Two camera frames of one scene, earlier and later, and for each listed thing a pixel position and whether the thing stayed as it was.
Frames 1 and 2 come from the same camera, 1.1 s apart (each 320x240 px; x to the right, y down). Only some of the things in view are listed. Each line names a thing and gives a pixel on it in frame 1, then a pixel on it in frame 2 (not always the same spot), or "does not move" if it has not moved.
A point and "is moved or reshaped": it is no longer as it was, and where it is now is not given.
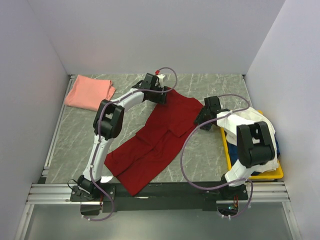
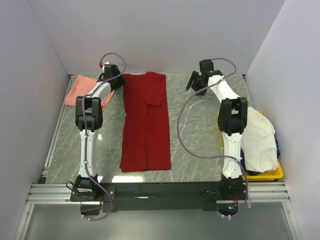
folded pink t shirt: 88,93 does not move
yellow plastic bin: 275,174 does not move
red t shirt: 138,162 is moved or reshaped
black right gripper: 204,111 → 194,77
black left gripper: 161,99 → 122,82
